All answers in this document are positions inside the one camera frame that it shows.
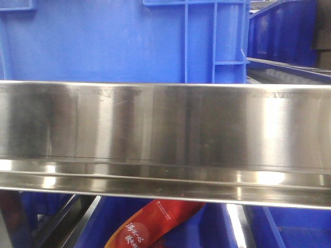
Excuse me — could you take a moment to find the blue bin lower shelf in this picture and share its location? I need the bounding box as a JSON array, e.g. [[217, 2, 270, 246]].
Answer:
[[75, 197, 245, 247]]

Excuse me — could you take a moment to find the blue bin lower right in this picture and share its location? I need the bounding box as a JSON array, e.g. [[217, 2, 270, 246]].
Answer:
[[245, 206, 330, 247]]

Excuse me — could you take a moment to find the red snack bag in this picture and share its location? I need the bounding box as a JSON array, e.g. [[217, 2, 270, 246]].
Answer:
[[104, 199, 205, 247]]

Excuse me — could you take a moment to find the stainless steel shelf rail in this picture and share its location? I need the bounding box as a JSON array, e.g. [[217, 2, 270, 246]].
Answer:
[[1, 81, 330, 209]]

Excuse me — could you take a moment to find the blue bin right rear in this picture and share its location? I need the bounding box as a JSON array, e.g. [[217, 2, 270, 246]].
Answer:
[[247, 1, 317, 69]]

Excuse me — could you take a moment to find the large blue target bin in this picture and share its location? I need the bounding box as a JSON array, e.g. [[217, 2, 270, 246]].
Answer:
[[1, 1, 250, 84]]

